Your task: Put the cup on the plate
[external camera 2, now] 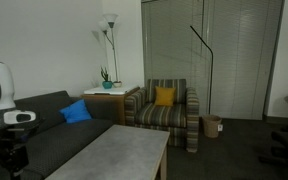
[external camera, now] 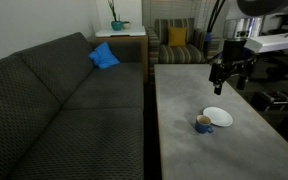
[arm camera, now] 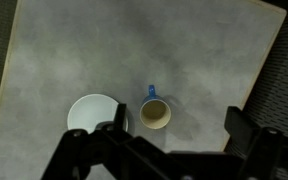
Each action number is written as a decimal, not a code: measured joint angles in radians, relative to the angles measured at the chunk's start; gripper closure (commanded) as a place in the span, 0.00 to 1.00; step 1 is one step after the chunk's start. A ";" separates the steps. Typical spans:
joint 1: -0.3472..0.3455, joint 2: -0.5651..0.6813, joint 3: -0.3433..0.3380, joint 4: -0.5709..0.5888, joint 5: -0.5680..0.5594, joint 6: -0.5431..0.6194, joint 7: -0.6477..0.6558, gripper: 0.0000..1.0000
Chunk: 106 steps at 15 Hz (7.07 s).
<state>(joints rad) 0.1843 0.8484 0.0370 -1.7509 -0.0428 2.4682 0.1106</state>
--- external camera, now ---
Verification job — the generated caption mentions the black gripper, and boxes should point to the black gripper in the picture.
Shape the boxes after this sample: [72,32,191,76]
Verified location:
[208,38,258,96]

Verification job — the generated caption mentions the blue ceramic cup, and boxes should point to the blue ceramic cup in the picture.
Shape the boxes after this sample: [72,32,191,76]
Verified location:
[194,114,215,135]

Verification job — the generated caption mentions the white plate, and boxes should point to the white plate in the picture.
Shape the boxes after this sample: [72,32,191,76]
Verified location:
[202,106,234,128]

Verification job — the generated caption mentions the black equipment case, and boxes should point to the black equipment case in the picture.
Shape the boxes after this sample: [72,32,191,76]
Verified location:
[251,89,288,113]

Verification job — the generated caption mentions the striped armchair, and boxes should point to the striped armchair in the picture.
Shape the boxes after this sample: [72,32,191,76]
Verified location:
[146,17,222,84]

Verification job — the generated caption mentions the yellow throw pillow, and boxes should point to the yellow throw pillow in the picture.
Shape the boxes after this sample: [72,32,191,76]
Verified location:
[167,26,188,48]

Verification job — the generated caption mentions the wooden side table white top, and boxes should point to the wooden side table white top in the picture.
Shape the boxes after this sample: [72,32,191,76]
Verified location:
[89,25,149,83]

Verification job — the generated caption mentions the plant in teal pot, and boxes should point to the plant in teal pot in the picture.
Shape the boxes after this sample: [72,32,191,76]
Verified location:
[107,0,124,32]

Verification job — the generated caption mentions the blue throw pillow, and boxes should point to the blue throw pillow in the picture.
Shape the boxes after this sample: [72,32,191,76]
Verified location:
[88,41,121,70]

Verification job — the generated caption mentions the dark grey patterned sofa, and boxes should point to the dark grey patterned sofa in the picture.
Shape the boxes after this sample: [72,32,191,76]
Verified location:
[0,31,145,180]

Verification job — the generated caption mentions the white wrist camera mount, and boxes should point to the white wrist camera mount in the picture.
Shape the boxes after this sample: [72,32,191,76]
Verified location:
[243,32,288,54]

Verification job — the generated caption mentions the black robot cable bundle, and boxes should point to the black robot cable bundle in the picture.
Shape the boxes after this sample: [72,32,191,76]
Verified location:
[204,0,227,43]

